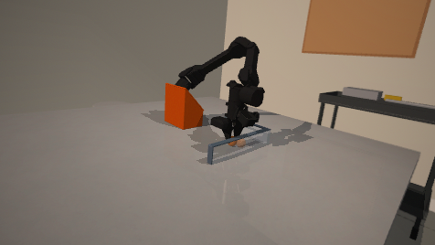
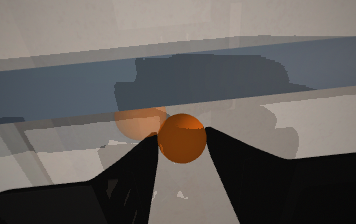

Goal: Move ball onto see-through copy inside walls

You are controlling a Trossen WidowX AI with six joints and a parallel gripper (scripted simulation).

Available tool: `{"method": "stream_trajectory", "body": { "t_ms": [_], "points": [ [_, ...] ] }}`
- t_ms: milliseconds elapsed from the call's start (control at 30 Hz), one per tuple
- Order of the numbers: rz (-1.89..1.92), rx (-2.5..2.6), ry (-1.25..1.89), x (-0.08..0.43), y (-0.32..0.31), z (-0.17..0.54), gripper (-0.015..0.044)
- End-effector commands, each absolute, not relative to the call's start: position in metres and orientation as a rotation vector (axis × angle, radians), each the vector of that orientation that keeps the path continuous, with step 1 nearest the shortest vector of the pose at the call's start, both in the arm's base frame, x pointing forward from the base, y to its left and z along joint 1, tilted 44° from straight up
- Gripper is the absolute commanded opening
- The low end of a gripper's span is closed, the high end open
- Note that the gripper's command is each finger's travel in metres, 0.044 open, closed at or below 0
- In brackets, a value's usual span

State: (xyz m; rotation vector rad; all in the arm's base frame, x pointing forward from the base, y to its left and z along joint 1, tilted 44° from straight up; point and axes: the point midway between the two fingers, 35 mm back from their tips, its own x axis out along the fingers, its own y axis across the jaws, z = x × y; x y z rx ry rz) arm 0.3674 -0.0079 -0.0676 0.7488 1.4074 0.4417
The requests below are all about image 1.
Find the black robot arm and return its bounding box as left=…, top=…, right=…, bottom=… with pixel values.
left=175, top=37, right=265, bottom=127

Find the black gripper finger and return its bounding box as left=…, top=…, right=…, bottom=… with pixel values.
left=222, top=126, right=235, bottom=139
left=233, top=122, right=244, bottom=137

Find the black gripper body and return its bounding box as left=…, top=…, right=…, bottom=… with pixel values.
left=210, top=101, right=247, bottom=129

